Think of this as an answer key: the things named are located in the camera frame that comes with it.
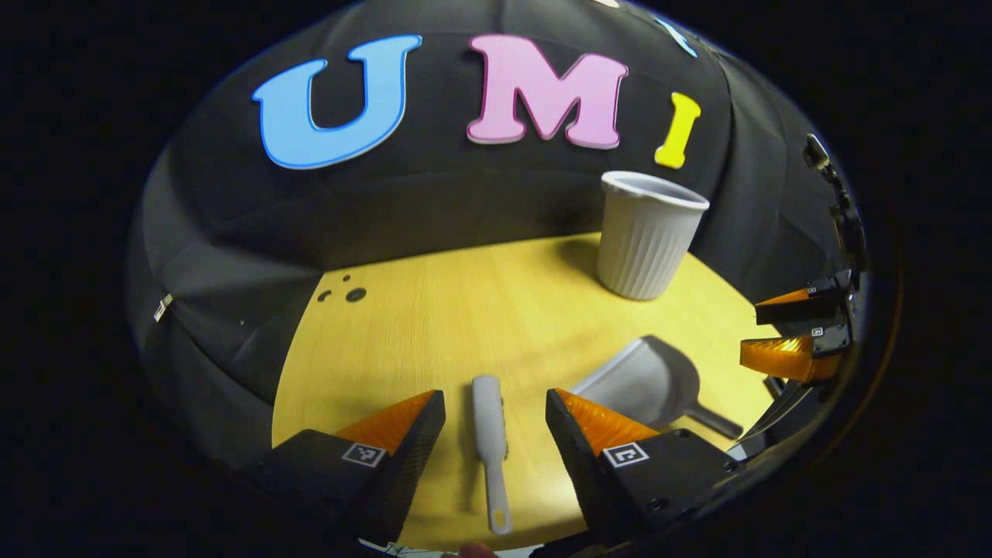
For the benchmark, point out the white ribbed garbage bin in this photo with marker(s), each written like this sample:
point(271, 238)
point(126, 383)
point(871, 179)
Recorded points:
point(647, 248)

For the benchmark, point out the grey dustpan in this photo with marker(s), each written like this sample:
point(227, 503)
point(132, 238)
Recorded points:
point(643, 380)

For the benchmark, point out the small grey broom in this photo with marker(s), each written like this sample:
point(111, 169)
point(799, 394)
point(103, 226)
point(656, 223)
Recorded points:
point(488, 418)

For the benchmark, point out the wooden desktop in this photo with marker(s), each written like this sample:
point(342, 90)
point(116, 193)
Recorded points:
point(434, 325)

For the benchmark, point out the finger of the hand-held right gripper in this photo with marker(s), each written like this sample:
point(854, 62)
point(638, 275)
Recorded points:
point(798, 310)
point(790, 356)

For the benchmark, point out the small white tag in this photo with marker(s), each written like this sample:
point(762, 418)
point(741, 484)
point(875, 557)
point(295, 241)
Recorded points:
point(163, 307)

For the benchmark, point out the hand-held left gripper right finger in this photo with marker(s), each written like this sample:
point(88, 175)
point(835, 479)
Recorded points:
point(577, 473)

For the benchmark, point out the black backdrop cloth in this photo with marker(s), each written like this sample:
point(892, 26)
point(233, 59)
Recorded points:
point(434, 201)

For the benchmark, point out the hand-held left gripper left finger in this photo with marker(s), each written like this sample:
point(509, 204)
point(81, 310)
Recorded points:
point(411, 473)

